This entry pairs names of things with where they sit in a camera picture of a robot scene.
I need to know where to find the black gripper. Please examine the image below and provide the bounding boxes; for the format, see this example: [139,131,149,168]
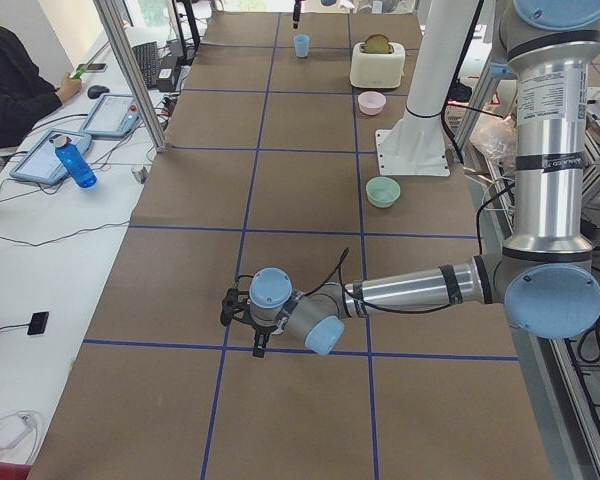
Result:
[220,286,276,357]

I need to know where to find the light blue plastic cup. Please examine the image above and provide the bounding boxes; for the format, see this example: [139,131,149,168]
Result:
[294,34,310,58]

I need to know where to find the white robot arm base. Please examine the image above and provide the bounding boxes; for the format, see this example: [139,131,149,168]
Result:
[375,0,483,177]

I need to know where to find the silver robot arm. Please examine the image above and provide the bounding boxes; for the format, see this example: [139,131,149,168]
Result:
[220,1,600,357]

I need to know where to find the person's hand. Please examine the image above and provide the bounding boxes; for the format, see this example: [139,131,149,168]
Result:
[56,73,82,104]

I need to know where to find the toast slice in toaster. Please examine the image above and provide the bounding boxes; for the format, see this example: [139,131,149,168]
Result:
[363,34,392,54]

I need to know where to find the cream white toaster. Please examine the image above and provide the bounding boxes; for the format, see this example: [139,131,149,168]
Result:
[349,42,406,89]

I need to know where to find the pink plastic bowl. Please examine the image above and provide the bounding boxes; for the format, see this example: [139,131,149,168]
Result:
[357,91,386,116]

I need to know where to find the black keyboard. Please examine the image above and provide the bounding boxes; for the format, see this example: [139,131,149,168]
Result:
[132,41,159,89]

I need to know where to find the mint green plastic bowl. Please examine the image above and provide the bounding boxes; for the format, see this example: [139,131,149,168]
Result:
[365,176,401,209]

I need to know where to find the small metal clip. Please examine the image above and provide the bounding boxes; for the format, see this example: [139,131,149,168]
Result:
[131,165,148,184]

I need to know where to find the smartphone on desk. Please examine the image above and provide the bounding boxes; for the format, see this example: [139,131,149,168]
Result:
[76,62,108,73]

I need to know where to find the far blue teach pendant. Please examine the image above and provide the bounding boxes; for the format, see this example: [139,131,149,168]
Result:
[80,93,139,139]

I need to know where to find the blue teach pendant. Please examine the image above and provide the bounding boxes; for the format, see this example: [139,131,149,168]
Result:
[10,129,92,186]
[80,93,139,139]

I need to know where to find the black computer mouse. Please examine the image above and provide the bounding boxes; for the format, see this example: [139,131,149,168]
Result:
[87,85,110,100]

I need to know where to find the small black box device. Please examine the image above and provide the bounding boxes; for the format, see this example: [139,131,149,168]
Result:
[27,311,49,336]

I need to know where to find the green marker pen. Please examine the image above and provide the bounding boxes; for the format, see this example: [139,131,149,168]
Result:
[72,66,87,80]

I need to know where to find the blue water bottle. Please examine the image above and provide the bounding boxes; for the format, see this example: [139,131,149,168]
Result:
[50,135,97,189]

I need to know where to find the near blue teach pendant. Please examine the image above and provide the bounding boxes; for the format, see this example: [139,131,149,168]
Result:
[10,129,92,186]

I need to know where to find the person in black clothes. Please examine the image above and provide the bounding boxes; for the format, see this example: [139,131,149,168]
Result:
[0,26,64,148]

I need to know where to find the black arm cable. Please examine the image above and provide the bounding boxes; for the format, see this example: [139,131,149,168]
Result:
[234,247,376,321]

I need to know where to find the black desk cable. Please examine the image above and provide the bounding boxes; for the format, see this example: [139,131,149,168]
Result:
[0,219,131,247]

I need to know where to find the aluminium frame post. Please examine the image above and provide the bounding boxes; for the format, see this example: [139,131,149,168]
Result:
[93,0,167,153]

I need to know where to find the white coiled cable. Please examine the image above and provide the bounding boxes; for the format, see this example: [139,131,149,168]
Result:
[0,409,44,464]

